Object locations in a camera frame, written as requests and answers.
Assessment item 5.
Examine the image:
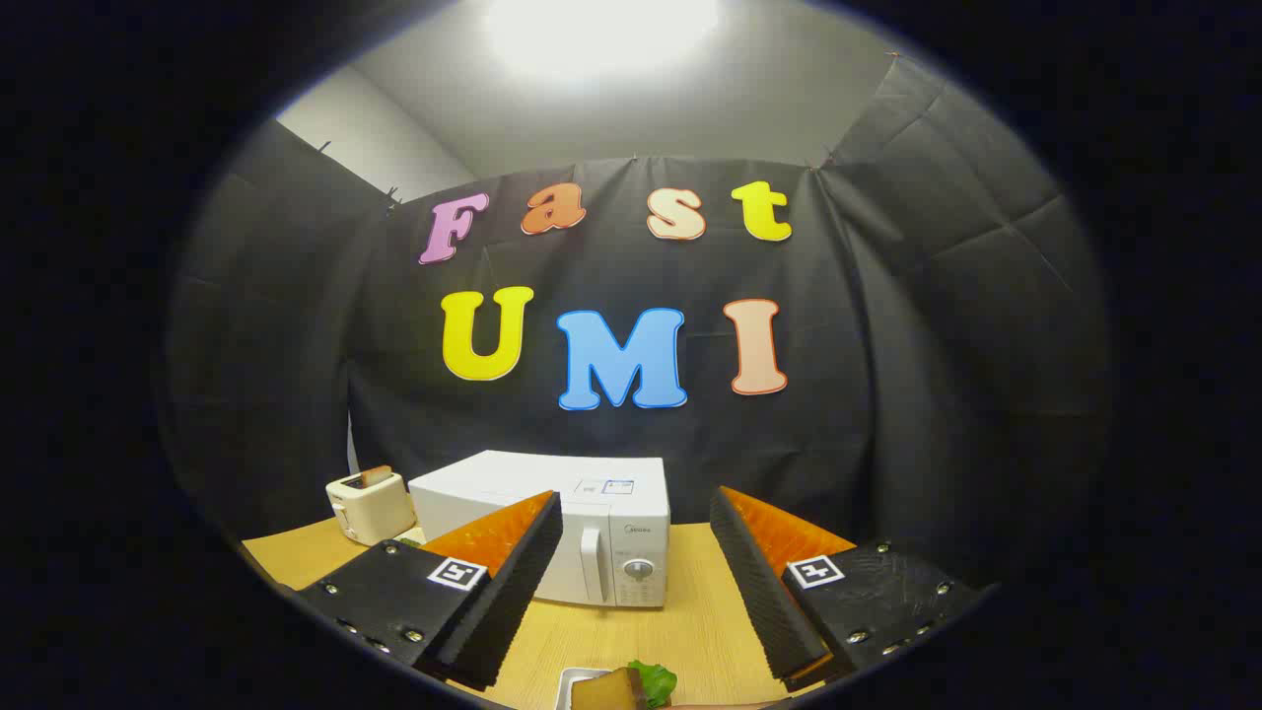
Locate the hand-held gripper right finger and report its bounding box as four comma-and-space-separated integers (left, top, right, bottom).
710, 485, 987, 691

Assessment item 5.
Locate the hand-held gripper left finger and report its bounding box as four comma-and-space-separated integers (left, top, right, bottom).
294, 490, 565, 691

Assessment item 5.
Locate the white microwave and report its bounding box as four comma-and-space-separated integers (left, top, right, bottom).
408, 450, 672, 608

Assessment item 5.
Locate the brown bread lettuce sandwich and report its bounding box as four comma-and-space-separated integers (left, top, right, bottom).
570, 661, 679, 710

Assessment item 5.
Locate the cream toaster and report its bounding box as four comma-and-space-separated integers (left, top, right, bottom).
325, 468, 418, 546

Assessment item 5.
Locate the black backdrop cloth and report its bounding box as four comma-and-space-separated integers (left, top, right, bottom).
163, 54, 1110, 593

